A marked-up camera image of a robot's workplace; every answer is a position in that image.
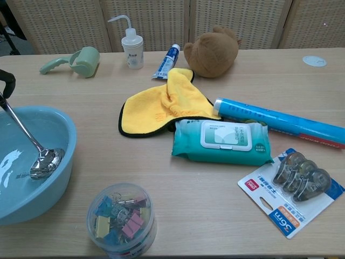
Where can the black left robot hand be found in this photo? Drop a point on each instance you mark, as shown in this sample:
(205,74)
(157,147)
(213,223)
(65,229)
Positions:
(10,82)

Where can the metal ladle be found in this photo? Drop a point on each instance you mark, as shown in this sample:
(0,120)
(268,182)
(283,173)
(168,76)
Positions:
(47,163)

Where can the black stand leg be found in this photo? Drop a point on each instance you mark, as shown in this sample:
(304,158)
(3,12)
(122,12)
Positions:
(8,37)

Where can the green lint roller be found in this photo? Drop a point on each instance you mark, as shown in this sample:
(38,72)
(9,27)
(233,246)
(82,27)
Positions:
(85,60)

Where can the light blue plastic basin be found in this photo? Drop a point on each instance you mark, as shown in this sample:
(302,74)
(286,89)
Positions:
(64,140)

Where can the white squeeze wash bottle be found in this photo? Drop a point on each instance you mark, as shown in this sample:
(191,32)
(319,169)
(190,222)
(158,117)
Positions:
(132,52)

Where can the yellow microfiber cloth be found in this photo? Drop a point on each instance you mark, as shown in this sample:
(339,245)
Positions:
(145,113)

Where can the blue white toothpaste tube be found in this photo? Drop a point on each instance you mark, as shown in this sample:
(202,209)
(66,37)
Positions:
(165,63)

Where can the woven folding screen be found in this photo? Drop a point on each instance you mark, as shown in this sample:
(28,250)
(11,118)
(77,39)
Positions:
(161,24)

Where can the clear jar of binder clips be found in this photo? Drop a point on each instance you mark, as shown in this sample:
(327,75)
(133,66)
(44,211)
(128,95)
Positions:
(121,215)

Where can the teal wet wipes pack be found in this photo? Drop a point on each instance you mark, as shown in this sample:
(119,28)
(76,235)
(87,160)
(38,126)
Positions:
(194,145)

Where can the brown plush toy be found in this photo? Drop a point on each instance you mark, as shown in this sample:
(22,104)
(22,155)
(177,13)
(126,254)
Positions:
(213,54)

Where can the blue food wrap box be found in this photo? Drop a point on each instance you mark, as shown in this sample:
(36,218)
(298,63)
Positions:
(283,118)

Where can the correction tape blister pack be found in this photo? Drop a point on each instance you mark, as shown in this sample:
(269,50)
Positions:
(272,199)

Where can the grey table grommet cap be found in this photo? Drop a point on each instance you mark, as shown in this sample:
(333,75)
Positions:
(314,61)

